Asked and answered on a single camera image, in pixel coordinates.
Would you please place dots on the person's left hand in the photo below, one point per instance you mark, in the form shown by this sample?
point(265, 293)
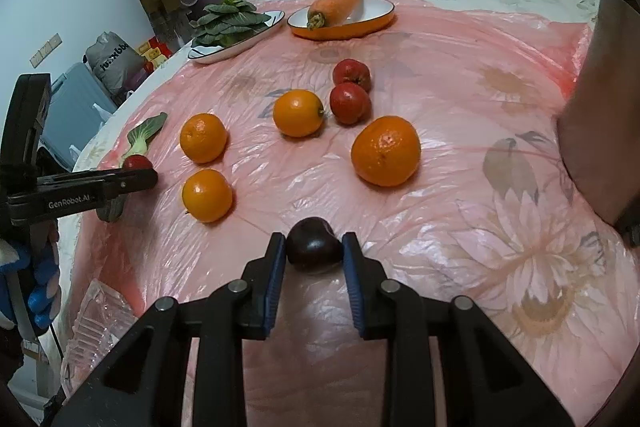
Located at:
point(42, 287)

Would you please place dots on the red and yellow boxes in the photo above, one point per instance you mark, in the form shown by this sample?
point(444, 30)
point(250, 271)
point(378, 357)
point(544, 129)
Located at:
point(152, 52)

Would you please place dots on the red apple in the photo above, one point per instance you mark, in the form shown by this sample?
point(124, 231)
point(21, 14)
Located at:
point(350, 104)
point(354, 72)

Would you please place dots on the steel electric kettle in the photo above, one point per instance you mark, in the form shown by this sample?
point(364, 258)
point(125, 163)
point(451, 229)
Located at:
point(595, 132)

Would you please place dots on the pink plastic sheet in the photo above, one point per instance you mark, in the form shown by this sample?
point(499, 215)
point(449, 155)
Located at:
point(450, 82)

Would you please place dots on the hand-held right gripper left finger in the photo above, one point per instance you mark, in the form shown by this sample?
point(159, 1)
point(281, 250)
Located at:
point(276, 277)

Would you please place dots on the white blue-rimmed plate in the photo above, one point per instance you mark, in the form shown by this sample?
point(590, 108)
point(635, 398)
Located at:
point(225, 49)

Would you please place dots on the carrot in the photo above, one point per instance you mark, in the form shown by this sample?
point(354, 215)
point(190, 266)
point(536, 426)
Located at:
point(337, 4)

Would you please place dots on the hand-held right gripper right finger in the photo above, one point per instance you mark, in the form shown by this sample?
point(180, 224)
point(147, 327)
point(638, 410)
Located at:
point(352, 282)

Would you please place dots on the grey bag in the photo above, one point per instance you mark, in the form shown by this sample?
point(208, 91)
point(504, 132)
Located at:
point(112, 59)

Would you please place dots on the bok choy leaf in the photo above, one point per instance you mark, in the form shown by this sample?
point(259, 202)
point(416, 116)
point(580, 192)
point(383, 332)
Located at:
point(150, 129)

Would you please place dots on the grey-blue suitcase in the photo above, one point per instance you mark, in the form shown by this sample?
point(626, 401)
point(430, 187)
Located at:
point(75, 107)

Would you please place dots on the clear plastic container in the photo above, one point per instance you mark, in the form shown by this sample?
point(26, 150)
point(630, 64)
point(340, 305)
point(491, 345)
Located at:
point(95, 322)

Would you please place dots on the small red fruit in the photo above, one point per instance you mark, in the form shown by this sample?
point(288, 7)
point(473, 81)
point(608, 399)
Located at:
point(137, 162)

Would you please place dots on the large orange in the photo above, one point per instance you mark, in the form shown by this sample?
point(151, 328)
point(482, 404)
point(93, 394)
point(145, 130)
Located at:
point(385, 150)

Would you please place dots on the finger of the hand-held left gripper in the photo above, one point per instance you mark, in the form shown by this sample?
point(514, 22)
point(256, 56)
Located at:
point(135, 181)

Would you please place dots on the wall sockets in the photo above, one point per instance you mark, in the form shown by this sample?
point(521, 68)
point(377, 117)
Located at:
point(45, 49)

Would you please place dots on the green leaf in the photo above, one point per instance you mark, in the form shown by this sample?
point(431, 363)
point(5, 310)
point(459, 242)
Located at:
point(112, 209)

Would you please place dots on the pile of bok choy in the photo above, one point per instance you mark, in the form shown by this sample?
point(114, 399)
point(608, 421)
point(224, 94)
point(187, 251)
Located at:
point(227, 22)

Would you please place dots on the orange oval dish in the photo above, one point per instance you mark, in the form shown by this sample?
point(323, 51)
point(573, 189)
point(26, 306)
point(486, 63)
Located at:
point(370, 19)

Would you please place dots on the dark purple plum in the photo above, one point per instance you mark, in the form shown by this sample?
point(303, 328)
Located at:
point(312, 249)

